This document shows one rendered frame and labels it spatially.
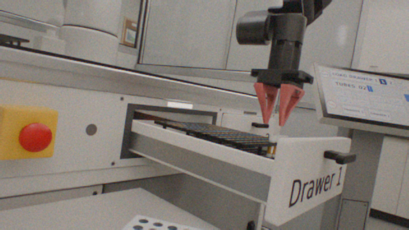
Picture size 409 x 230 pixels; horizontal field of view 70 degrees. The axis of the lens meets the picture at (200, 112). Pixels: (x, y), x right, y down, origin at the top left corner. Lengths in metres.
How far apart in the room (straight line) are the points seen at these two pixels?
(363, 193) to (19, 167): 1.32
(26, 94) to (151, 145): 0.22
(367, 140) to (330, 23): 1.11
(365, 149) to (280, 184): 1.10
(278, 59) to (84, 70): 0.34
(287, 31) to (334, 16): 1.79
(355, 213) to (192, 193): 0.89
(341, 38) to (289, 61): 1.76
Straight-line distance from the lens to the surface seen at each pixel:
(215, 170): 0.46
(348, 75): 1.46
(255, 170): 0.42
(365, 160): 1.47
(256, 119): 0.94
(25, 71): 0.50
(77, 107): 0.54
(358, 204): 1.51
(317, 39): 2.33
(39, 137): 0.44
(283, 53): 0.55
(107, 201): 0.55
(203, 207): 0.88
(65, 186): 0.58
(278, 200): 0.39
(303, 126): 2.26
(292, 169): 0.40
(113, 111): 0.57
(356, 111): 1.33
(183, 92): 0.69
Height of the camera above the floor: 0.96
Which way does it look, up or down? 3 degrees down
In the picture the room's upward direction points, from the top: 9 degrees clockwise
